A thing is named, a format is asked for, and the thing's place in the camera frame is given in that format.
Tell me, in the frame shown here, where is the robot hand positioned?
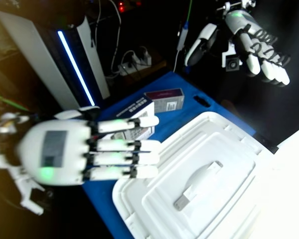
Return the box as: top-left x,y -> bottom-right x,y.
17,106 -> 163,187
184,9 -> 292,88

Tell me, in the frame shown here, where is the white blue labelled box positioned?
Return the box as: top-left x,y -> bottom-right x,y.
99,98 -> 156,142

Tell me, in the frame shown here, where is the grey box with maroon label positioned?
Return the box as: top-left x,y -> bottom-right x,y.
144,88 -> 185,114

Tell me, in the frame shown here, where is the white plastic lid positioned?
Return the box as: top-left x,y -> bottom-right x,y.
112,111 -> 276,239

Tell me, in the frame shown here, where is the white inline adapter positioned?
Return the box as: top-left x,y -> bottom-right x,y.
176,21 -> 190,50

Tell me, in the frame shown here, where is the white tower with blue light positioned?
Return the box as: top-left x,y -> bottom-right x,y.
0,8 -> 112,112

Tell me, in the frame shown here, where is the white plug adapter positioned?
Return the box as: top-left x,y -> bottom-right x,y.
136,46 -> 150,62

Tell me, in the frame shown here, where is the white power strip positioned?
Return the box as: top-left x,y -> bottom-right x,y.
117,58 -> 152,76

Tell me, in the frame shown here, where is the blue cloth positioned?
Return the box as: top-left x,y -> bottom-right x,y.
82,71 -> 256,239

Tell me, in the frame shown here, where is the dark device with red lights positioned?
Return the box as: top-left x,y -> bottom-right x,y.
116,0 -> 143,13

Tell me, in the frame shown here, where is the thin green cable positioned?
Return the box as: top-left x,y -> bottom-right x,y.
185,0 -> 194,23

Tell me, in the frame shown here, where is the long green cable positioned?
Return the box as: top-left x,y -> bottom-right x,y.
0,92 -> 29,112

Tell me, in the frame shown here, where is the white adapter cable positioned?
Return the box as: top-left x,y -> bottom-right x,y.
172,48 -> 181,73

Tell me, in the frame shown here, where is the thick white cable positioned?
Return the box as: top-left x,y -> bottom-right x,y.
107,0 -> 122,79

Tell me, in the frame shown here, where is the thin white cable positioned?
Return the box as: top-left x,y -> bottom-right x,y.
91,0 -> 102,48

